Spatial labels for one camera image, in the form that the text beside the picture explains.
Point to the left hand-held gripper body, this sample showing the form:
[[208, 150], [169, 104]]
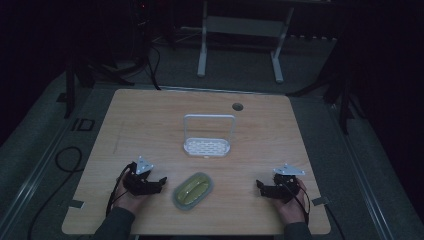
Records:
[[138, 185]]

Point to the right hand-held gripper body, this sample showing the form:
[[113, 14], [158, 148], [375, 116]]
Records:
[[286, 186]]

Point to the green soap dish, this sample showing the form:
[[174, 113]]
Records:
[[193, 191]]

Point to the person's left hand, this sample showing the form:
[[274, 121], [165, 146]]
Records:
[[128, 200]]

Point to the person's right hand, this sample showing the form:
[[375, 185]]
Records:
[[293, 208]]

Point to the grey tape piece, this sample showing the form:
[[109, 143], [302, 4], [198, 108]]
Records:
[[320, 201], [76, 203]]

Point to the black floor tape mark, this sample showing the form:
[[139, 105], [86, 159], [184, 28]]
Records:
[[83, 124]]

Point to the black tripod stand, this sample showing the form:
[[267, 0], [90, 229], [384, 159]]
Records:
[[78, 75], [341, 100]]

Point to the metal floor rail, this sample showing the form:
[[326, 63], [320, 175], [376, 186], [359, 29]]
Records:
[[30, 186], [361, 173]]

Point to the white metal stand frame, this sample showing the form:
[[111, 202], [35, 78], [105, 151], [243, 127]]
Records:
[[241, 26]]

